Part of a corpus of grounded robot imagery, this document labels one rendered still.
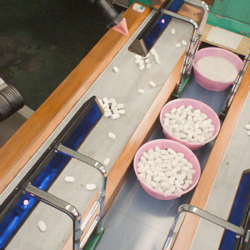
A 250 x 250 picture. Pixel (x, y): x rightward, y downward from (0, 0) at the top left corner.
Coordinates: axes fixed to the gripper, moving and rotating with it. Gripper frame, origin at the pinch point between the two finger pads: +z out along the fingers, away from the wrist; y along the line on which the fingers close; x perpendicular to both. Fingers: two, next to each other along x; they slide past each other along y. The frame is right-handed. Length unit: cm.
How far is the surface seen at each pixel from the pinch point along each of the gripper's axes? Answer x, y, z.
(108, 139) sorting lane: -2, -55, 23
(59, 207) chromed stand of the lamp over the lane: -38, -108, 8
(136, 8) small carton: 11.9, 35.2, -2.4
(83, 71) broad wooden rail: 13.8, -25.3, -1.1
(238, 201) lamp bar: -61, -81, 43
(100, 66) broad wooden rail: 11.1, -17.2, 3.1
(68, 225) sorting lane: -5, -96, 28
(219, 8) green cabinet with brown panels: -23, 45, 25
